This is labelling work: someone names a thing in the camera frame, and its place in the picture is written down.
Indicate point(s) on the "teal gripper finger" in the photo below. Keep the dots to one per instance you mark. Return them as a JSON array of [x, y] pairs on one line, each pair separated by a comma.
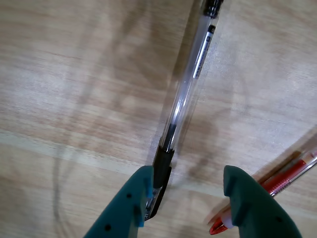
[[260, 213], [123, 210]]

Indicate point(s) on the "red white retractable pen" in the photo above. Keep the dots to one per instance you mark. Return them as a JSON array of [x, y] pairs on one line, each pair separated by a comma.
[[284, 178]]

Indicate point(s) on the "clear capped black gel pen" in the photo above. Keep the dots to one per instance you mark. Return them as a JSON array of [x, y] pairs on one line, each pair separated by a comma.
[[185, 94]]

